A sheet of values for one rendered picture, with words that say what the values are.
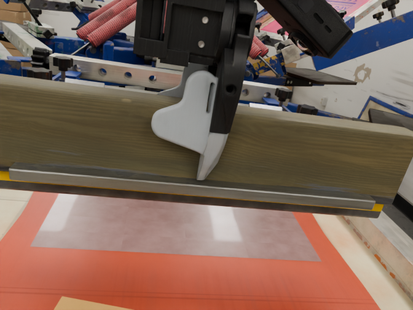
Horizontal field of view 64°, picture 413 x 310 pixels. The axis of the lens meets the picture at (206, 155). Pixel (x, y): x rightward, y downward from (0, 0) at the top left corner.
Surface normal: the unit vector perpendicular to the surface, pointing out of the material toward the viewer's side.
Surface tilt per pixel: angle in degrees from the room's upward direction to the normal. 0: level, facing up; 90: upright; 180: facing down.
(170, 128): 84
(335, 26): 88
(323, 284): 0
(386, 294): 0
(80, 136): 89
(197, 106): 84
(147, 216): 0
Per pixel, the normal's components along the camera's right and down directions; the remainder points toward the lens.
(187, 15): 0.11, 0.42
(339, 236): 0.16, -0.90
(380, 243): -0.98, -0.11
